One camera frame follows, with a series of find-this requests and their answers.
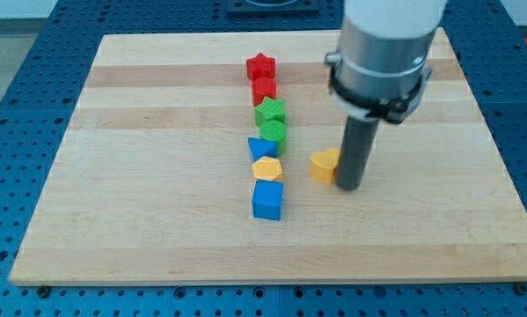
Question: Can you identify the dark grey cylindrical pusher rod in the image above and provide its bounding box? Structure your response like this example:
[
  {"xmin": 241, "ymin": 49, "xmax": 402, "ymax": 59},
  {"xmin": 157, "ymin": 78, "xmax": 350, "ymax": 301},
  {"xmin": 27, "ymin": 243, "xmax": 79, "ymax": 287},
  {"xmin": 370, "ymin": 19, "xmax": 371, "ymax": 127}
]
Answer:
[{"xmin": 336, "ymin": 117, "xmax": 378, "ymax": 191}]

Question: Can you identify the yellow heart block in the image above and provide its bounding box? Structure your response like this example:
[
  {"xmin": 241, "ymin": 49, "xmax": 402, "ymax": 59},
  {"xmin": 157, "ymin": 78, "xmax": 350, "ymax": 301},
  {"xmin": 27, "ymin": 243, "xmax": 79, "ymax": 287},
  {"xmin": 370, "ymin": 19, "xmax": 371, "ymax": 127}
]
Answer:
[{"xmin": 310, "ymin": 148, "xmax": 340, "ymax": 184}]

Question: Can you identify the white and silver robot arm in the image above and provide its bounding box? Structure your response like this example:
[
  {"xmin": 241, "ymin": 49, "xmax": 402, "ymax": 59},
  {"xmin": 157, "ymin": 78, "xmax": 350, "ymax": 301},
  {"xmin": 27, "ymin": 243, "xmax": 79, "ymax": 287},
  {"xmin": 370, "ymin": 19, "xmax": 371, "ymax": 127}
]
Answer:
[{"xmin": 325, "ymin": 0, "xmax": 447, "ymax": 191}]

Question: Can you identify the light wooden board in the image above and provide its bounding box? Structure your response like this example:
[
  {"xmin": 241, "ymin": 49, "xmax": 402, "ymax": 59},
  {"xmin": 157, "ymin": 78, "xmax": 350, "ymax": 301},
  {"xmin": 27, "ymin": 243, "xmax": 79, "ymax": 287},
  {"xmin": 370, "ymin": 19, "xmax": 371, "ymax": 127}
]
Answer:
[{"xmin": 9, "ymin": 30, "xmax": 527, "ymax": 286}]

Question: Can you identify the green cylinder block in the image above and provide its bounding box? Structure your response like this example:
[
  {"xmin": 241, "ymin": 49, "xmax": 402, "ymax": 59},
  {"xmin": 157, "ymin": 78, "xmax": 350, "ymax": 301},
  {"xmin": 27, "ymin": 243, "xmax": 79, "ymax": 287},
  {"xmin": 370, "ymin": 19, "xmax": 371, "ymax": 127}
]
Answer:
[{"xmin": 260, "ymin": 121, "xmax": 288, "ymax": 156}]

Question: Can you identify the green star block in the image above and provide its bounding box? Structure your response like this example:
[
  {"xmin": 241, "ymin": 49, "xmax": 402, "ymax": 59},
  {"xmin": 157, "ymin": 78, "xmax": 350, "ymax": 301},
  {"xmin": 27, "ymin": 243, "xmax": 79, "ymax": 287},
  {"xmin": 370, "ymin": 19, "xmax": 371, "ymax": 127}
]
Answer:
[{"xmin": 254, "ymin": 97, "xmax": 286, "ymax": 127}]

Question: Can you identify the yellow hexagon block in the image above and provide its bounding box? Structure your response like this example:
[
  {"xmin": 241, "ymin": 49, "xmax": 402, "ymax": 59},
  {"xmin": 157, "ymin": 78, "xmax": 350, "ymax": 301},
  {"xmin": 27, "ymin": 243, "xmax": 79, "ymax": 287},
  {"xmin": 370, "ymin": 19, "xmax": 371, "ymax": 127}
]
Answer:
[{"xmin": 252, "ymin": 156, "xmax": 283, "ymax": 181}]

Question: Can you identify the blue triangle block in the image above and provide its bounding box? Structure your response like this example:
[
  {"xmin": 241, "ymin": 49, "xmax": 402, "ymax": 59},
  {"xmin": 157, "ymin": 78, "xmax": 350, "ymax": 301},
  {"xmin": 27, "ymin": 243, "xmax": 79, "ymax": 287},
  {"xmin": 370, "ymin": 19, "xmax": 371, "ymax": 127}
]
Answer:
[{"xmin": 247, "ymin": 137, "xmax": 278, "ymax": 162}]

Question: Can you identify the red cylinder block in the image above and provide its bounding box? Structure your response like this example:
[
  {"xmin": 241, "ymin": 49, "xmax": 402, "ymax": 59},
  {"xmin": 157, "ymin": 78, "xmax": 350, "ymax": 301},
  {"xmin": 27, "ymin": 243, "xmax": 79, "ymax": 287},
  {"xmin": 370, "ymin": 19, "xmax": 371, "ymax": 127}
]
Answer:
[{"xmin": 252, "ymin": 77, "xmax": 277, "ymax": 107}]

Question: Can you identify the blue cube block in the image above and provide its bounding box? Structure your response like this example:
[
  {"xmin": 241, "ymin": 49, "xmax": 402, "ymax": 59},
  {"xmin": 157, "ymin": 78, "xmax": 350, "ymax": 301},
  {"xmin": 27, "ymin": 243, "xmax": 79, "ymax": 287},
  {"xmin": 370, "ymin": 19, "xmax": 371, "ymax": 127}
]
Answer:
[{"xmin": 252, "ymin": 180, "xmax": 284, "ymax": 221}]

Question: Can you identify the red star block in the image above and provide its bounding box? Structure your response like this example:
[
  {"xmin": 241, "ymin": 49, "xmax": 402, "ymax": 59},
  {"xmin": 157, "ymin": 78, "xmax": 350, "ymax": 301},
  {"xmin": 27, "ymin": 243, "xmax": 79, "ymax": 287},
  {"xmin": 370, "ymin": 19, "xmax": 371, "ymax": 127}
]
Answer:
[{"xmin": 245, "ymin": 53, "xmax": 276, "ymax": 81}]

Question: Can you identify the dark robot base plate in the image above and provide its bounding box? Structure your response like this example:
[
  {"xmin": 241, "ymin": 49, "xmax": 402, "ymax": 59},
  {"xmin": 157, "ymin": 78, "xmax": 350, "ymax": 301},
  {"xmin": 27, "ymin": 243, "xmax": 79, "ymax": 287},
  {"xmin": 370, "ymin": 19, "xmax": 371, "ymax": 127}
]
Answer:
[{"xmin": 224, "ymin": 0, "xmax": 320, "ymax": 14}]

